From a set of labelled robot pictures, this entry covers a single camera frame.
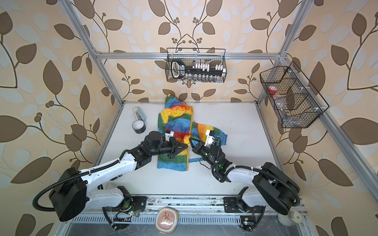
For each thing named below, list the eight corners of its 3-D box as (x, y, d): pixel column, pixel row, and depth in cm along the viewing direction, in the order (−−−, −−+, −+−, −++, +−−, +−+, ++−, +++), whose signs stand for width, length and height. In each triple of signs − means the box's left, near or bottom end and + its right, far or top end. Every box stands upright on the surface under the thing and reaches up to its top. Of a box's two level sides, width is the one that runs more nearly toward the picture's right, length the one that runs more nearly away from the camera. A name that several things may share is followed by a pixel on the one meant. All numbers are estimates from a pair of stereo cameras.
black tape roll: (132, 132, 105) (130, 129, 102) (135, 123, 110) (133, 120, 107) (144, 132, 105) (143, 129, 102) (147, 123, 110) (145, 120, 107)
